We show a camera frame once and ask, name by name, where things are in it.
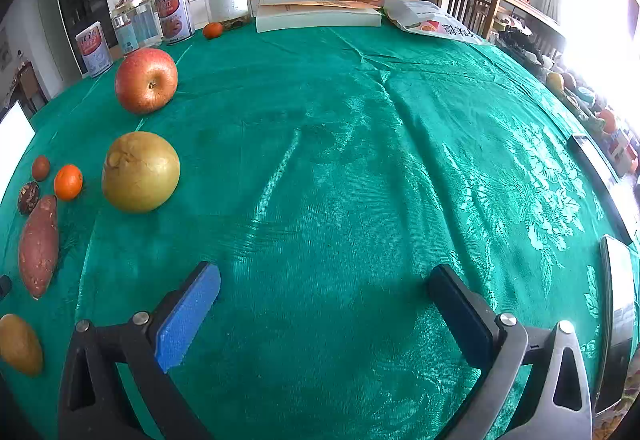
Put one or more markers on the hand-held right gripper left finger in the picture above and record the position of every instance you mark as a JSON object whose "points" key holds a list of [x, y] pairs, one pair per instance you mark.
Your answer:
{"points": [[187, 315]]}

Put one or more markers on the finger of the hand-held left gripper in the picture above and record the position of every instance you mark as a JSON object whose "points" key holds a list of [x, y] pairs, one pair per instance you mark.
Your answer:
{"points": [[4, 287]]}

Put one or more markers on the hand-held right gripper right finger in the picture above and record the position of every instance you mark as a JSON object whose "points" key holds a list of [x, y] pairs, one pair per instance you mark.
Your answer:
{"points": [[462, 315]]}

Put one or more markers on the purple sweet potato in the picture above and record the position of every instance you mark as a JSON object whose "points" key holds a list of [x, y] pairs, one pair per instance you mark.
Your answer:
{"points": [[39, 247]]}

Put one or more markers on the brown potato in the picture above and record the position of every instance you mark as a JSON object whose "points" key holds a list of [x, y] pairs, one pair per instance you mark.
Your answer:
{"points": [[19, 345]]}

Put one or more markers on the small orange tangerine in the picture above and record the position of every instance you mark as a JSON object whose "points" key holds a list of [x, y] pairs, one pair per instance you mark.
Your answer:
{"points": [[68, 182], [213, 30]]}

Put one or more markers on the small brown round fruit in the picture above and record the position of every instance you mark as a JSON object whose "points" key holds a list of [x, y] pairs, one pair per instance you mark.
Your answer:
{"points": [[41, 168]]}

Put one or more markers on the yellow pear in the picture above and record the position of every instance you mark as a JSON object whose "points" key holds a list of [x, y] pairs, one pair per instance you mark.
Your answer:
{"points": [[141, 172]]}

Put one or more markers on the wide metal tray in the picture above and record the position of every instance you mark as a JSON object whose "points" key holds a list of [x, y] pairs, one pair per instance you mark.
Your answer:
{"points": [[617, 320]]}

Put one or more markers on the green patterned tablecloth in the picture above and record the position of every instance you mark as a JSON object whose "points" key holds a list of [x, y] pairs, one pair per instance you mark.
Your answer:
{"points": [[325, 160]]}

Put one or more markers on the red apple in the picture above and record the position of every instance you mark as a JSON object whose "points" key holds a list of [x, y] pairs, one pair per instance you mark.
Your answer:
{"points": [[145, 82]]}

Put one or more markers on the pile of colourful toys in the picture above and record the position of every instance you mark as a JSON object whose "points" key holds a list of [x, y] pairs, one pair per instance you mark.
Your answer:
{"points": [[590, 105]]}

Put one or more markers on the small red label can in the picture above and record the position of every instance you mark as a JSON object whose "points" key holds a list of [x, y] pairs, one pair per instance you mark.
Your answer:
{"points": [[95, 50]]}

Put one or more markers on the glass jar with gold lid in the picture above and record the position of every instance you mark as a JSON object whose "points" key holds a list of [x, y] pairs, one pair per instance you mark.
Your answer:
{"points": [[137, 27]]}

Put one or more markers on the white snack bag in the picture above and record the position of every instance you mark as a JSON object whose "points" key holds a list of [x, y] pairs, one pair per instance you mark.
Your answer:
{"points": [[425, 17]]}

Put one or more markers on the large red label can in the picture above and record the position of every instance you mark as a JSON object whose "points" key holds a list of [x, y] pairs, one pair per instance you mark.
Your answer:
{"points": [[174, 15]]}

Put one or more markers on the wooden side table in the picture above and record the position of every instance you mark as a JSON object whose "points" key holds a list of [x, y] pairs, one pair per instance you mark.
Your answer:
{"points": [[530, 20]]}

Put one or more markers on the dark wooden chair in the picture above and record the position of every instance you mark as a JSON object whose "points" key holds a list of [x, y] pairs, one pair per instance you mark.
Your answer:
{"points": [[465, 0]]}

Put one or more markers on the thick white book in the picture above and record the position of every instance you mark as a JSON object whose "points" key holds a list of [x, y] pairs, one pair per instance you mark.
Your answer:
{"points": [[317, 19]]}

